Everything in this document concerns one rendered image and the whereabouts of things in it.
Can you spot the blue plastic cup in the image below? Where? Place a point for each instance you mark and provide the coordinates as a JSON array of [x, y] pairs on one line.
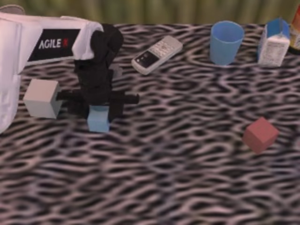
[[225, 45]]

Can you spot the grey remote control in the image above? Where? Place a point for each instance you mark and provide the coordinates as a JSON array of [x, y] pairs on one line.
[[155, 55]]

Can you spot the orange and yellow box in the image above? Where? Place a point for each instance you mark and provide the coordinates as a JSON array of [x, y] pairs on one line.
[[295, 30]]

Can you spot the light blue cube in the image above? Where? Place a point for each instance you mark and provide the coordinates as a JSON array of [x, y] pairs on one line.
[[98, 120]]

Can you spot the red cube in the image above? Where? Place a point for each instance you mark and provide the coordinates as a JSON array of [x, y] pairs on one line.
[[259, 136]]

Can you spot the blue and white carton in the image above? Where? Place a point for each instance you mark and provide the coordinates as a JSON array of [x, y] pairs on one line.
[[273, 47]]

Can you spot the white cube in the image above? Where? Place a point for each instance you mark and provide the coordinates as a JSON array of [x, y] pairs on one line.
[[41, 97]]

